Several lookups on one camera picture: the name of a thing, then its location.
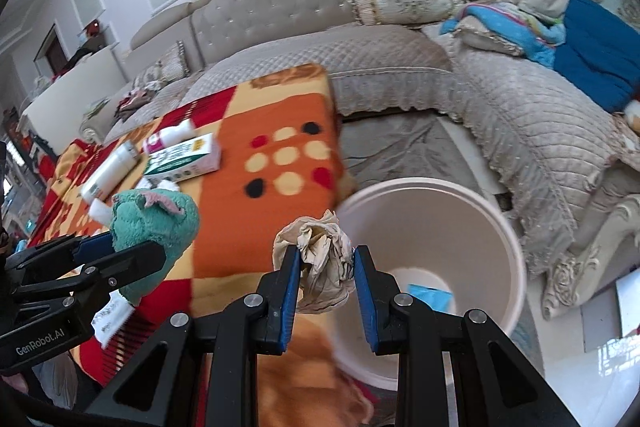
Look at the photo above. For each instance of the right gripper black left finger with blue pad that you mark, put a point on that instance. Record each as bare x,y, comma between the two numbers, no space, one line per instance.
205,366

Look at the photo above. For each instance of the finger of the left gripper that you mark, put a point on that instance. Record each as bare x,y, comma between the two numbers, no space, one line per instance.
71,250
110,266

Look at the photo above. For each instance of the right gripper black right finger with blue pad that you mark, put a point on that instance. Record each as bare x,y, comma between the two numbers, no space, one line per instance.
447,363

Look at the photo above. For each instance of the beige paper ball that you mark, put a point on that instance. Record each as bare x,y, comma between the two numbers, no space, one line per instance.
327,261

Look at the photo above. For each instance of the green plush toy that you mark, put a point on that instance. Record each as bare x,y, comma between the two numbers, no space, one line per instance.
168,218

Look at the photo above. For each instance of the white foam sponge block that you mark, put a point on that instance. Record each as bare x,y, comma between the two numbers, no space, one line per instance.
100,212

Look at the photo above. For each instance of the white plastic trash bin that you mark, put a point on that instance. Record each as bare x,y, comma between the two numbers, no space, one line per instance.
438,234

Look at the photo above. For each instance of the white box with barcode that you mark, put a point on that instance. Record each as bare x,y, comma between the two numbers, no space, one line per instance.
108,320

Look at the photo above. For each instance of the blue wet wipes pack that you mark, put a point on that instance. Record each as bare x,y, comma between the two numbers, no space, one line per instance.
438,299

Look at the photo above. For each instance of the white thermos bottle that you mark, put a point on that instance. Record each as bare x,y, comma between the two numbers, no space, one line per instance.
110,173

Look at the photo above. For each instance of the green white milk carton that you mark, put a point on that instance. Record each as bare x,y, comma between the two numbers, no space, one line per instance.
185,160

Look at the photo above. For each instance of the orange red patterned blanket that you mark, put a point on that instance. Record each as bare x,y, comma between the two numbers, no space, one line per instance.
279,162

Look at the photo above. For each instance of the white pink yogurt bottle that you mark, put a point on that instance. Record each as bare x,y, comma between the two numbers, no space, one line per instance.
169,136

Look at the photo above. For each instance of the white cabinet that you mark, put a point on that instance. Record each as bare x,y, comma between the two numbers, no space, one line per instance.
56,114

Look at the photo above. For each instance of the pile of clothes on sofa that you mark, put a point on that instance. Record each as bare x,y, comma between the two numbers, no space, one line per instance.
132,102

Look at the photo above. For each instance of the small patterned cushion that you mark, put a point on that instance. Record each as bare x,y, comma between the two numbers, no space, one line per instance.
170,67

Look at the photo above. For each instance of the beige tufted sofa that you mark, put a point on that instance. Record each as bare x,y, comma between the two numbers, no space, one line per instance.
571,167

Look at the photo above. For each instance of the blue striped cloth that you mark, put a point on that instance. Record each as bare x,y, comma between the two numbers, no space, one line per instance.
503,28

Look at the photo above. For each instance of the blue folded blanket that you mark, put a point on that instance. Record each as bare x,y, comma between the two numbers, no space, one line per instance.
600,55

